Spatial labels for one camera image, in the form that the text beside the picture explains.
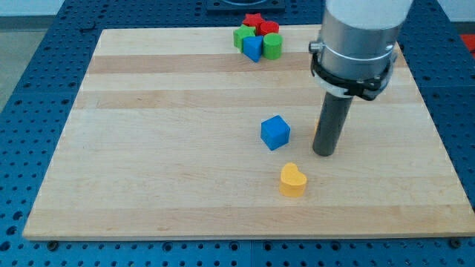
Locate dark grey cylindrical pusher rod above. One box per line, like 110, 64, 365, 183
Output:
312, 93, 353, 156

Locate blue cube block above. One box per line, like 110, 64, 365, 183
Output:
261, 115, 290, 151

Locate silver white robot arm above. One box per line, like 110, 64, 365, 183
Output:
308, 0, 413, 156

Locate yellow hexagon block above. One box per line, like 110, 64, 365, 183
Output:
314, 120, 319, 134

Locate yellow heart block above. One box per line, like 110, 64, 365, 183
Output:
279, 162, 307, 197

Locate green cylinder block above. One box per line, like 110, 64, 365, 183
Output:
263, 33, 283, 60

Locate blue triangle block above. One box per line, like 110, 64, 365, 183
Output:
243, 36, 263, 62

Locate red cylinder block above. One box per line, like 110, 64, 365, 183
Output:
258, 21, 280, 36

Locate red star block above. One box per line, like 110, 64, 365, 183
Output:
242, 13, 265, 35

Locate green star block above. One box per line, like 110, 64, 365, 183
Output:
233, 24, 256, 53

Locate light wooden board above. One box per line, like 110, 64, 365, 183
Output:
23, 25, 474, 241

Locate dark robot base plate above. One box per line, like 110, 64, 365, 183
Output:
204, 0, 286, 13

